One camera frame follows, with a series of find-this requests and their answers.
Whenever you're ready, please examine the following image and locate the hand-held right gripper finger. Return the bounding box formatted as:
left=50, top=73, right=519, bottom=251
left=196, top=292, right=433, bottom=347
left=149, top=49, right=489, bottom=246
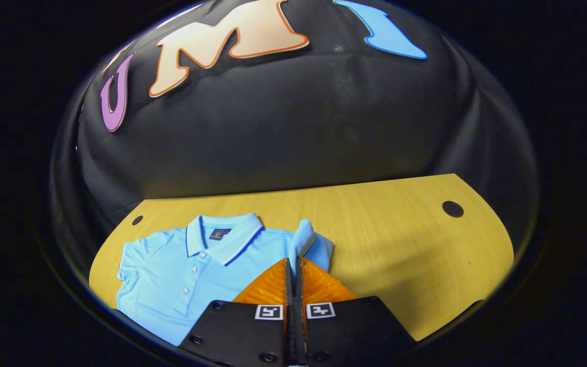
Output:
left=179, top=257, right=295, bottom=367
left=295, top=256, right=416, bottom=367

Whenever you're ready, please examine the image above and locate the light blue T-shirt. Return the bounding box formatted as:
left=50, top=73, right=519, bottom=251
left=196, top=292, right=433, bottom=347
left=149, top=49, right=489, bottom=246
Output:
left=116, top=213, right=335, bottom=347

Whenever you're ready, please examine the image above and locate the black backdrop cloth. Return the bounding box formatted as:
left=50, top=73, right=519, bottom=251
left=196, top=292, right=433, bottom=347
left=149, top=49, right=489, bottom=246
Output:
left=51, top=0, right=540, bottom=266

